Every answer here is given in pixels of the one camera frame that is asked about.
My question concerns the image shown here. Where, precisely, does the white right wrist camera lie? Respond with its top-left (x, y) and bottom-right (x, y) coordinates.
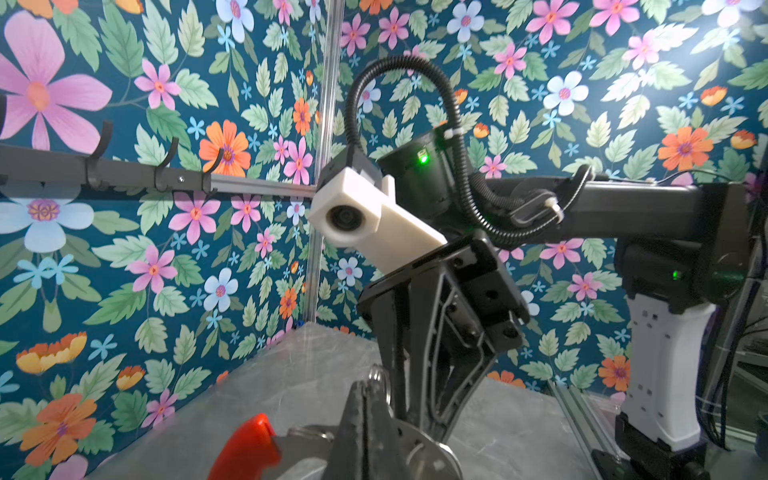
top-left (308, 167), bottom-right (447, 274)

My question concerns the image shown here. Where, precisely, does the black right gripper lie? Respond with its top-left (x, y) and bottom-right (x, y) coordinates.
top-left (357, 232), bottom-right (531, 442)

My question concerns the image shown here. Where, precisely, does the aluminium horizontal back bar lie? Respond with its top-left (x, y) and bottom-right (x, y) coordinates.
top-left (211, 174), bottom-right (316, 198)

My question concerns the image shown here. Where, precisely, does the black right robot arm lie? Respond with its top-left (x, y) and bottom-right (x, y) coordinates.
top-left (344, 56), bottom-right (748, 479)

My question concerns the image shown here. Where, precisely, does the aluminium corner post right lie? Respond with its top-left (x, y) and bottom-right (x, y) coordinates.
top-left (303, 0), bottom-right (345, 324)

